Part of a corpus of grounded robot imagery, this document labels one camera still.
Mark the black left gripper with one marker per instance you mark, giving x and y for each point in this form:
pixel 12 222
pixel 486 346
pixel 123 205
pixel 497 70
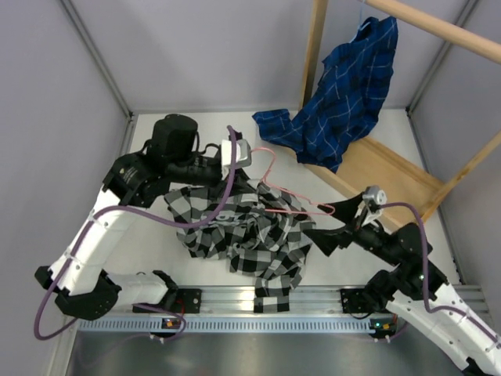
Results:
pixel 219 175

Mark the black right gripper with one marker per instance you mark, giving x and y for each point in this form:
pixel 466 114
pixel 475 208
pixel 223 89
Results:
pixel 327 240

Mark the pink wire hanger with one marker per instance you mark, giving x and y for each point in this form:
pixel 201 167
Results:
pixel 282 192

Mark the black white checkered shirt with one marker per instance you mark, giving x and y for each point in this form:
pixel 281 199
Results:
pixel 269 246

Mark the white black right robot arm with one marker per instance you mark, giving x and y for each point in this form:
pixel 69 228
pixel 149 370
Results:
pixel 416 290

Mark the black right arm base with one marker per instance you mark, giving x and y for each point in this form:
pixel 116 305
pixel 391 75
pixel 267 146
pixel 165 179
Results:
pixel 363 302

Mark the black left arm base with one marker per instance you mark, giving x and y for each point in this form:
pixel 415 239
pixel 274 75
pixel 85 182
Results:
pixel 184 300

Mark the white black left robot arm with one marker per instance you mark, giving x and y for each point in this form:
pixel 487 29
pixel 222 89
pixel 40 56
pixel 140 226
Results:
pixel 77 280

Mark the blue plaid shirt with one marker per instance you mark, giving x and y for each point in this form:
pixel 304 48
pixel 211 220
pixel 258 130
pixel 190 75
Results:
pixel 347 102

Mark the light blue hanger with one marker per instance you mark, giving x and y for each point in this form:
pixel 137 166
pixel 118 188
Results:
pixel 362 23

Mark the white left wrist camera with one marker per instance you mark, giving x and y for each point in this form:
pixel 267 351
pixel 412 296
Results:
pixel 241 153

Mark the wooden clothes rack frame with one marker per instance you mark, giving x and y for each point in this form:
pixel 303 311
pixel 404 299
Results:
pixel 369 161

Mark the aluminium mounting rail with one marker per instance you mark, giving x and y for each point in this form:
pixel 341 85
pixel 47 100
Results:
pixel 308 300

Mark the slotted grey cable duct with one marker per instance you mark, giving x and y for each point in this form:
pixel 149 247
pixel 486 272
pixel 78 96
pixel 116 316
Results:
pixel 249 324

